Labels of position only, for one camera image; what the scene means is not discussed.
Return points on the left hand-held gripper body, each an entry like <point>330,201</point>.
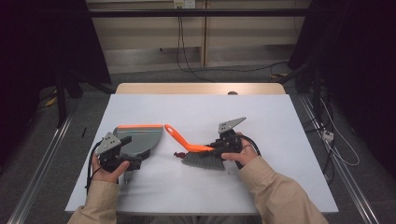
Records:
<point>107,146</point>

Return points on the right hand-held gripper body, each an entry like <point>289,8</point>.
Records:
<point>230,140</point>

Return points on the grey dustpan with orange edge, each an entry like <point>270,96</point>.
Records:
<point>143,137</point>

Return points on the orange brush with grey bristles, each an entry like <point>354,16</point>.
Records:
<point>193,147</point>

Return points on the red beans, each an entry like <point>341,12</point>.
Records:
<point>179,154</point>

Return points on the person's right hand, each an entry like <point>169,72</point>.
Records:
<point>246,154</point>

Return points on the person's left hand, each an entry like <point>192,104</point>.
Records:
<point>109,176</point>

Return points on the small black floor item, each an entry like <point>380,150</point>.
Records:
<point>84,132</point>

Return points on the white table mat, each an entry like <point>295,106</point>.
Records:
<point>199,109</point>

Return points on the black metal stand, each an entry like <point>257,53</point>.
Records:
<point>316,90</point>
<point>60,99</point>

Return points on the wooden table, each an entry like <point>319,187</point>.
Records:
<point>174,88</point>

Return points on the yellow floor tape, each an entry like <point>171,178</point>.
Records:
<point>51,101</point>

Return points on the person's grey trousers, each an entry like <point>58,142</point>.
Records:
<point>186,220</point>

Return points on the white power strip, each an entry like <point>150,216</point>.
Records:
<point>328,136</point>

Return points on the black horizontal bar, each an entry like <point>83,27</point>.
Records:
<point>199,12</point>

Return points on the black curtain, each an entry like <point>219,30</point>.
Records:
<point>358,62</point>

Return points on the aluminium floor rail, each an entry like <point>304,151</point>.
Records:
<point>37,174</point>
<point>348,180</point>

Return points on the white wall socket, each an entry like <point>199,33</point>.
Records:
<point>184,3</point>

